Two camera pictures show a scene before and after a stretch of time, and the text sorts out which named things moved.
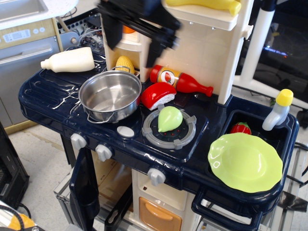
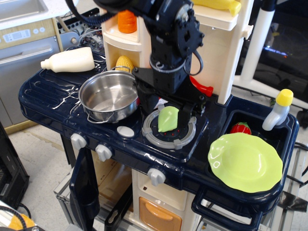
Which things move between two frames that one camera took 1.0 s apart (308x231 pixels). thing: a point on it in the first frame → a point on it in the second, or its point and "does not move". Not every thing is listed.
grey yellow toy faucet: (277, 116) does not move
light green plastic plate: (245, 162) does not move
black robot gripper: (150, 17) → (171, 79)
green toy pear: (169, 119) does not move
